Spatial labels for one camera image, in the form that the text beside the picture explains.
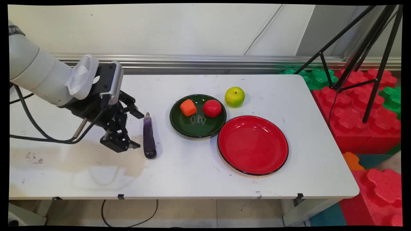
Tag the green foam block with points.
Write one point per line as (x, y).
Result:
(392, 99)
(316, 78)

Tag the dark green plate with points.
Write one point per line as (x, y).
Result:
(199, 126)

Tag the teal foam mat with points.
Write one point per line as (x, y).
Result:
(327, 216)

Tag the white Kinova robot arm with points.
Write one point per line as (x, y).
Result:
(38, 70)

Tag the green toy apple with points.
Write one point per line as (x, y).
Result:
(234, 97)

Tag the silver black wrist camera box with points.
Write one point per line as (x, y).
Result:
(110, 80)

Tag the black tripod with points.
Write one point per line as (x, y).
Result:
(386, 51)

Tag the red toy tomato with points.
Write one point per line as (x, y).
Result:
(212, 108)

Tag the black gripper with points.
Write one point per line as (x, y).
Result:
(93, 112)

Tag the purple toy eggplant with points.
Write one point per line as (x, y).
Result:
(149, 138)

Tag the red plate with black rim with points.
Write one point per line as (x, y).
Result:
(253, 145)

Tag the silver metal wall rail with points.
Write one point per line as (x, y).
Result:
(208, 62)

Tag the white table leg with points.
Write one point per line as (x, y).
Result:
(305, 211)
(27, 215)

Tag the large red foam block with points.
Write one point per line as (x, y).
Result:
(350, 118)

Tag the orange foam piece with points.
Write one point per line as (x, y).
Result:
(352, 161)

